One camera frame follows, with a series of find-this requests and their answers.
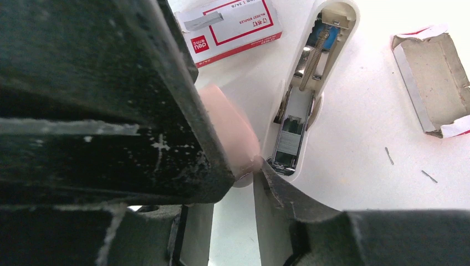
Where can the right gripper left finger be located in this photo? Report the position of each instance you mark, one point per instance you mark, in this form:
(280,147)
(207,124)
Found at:
(106,234)

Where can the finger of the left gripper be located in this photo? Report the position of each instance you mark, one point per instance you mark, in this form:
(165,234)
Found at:
(98,104)

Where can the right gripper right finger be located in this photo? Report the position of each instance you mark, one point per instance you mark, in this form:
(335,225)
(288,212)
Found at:
(295,229)

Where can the silver staple strip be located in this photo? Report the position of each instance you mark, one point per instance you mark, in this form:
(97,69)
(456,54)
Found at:
(289,143)

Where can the pink stapler top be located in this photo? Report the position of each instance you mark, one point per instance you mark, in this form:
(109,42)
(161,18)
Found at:
(236,135)

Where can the red white staple box sleeve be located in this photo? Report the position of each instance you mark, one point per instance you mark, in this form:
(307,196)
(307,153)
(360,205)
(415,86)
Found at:
(223,28)

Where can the white stapler base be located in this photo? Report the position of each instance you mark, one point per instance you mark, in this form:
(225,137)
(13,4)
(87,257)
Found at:
(299,100)

